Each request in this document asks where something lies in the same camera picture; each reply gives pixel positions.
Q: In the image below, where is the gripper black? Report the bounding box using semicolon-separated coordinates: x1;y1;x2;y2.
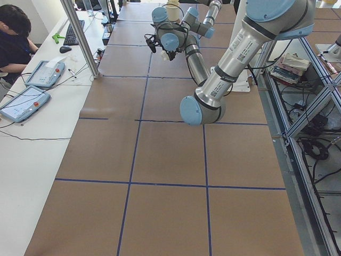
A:
166;51;176;61

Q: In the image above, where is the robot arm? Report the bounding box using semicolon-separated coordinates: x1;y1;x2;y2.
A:
180;1;315;125
144;1;223;86

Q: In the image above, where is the white bowl container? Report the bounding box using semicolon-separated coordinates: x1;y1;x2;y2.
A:
165;0;180;22

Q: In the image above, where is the silver metal cylinder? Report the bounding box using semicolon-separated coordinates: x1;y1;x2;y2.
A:
105;23;113;33

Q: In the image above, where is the black keyboard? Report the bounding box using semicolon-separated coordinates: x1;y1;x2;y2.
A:
63;24;78;46

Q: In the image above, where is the black computer mouse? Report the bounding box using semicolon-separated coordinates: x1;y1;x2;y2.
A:
59;46;72;54

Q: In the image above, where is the green tool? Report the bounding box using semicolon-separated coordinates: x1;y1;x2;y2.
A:
52;33;64;44

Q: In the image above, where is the stack of books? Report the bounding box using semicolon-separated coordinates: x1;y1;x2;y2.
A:
270;53;311;84

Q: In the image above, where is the teach pendant far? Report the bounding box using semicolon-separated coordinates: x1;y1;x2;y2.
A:
25;60;65;89

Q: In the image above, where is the teach pendant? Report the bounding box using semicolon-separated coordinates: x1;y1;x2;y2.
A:
25;60;65;89
1;85;51;123

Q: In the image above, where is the teach pendant near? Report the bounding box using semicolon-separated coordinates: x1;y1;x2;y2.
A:
1;85;51;123

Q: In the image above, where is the seated person dark shirt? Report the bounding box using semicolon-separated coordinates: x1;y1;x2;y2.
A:
1;4;38;85

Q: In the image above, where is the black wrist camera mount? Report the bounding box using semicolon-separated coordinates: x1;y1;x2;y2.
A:
144;34;159;53

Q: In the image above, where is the white camera stand base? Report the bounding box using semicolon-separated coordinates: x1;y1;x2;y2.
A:
228;70;251;93

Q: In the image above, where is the aluminium frame post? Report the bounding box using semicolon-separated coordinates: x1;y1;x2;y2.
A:
60;0;100;79

